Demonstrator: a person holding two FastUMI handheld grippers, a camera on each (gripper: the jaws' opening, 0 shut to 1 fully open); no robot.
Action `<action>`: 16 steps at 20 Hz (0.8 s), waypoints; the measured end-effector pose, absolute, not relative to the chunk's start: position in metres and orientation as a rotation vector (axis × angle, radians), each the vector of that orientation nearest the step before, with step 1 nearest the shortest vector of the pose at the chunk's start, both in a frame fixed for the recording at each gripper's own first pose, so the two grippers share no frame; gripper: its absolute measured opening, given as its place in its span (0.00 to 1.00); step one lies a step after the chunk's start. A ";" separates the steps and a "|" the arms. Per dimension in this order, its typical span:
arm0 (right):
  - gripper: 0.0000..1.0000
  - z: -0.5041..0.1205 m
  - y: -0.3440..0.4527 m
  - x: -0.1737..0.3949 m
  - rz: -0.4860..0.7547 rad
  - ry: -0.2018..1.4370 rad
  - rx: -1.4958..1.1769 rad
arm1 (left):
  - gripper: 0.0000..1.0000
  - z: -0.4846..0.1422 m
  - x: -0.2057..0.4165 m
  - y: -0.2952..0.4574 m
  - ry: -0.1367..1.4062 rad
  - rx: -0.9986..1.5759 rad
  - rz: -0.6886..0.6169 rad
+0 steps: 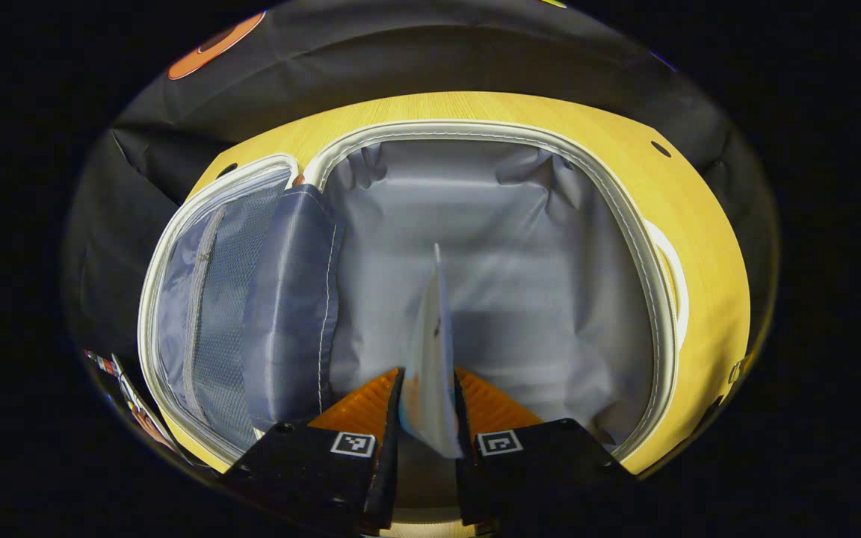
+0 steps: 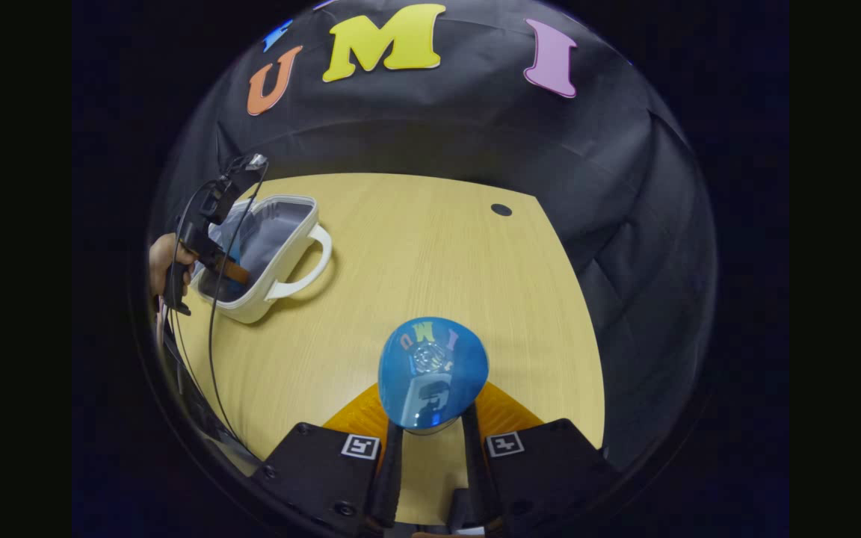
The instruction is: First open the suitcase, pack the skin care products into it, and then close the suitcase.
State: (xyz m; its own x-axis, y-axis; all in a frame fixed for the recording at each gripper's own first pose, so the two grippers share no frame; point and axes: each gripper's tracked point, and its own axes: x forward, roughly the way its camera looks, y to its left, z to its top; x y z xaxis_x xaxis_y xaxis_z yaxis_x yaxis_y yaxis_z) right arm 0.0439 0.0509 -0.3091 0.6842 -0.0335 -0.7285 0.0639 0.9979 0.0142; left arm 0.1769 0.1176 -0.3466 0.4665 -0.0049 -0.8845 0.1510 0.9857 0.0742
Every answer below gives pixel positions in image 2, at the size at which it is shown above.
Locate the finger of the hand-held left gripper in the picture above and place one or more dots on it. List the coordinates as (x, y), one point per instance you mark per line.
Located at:
(232, 270)

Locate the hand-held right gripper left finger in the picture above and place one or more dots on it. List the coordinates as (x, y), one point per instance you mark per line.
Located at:
(388, 478)

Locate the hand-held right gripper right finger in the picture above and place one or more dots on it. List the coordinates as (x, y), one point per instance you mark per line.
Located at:
(479, 478)

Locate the blue capped bottle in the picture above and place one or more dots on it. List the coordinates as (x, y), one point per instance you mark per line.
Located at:
(430, 373)

